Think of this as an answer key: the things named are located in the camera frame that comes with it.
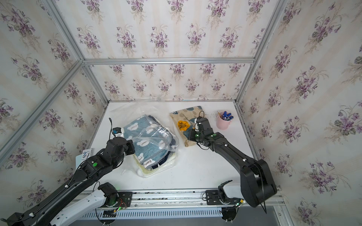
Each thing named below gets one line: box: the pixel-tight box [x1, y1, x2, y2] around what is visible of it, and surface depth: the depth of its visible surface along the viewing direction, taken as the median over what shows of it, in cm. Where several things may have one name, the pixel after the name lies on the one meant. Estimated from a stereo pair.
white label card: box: [81, 148, 93, 161], surface depth 88 cm
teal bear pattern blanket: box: [123, 115, 178, 168], surface depth 86 cm
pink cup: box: [215, 111, 234, 131], surface depth 100 cm
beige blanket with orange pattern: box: [169, 105, 204, 147], surface depth 106 cm
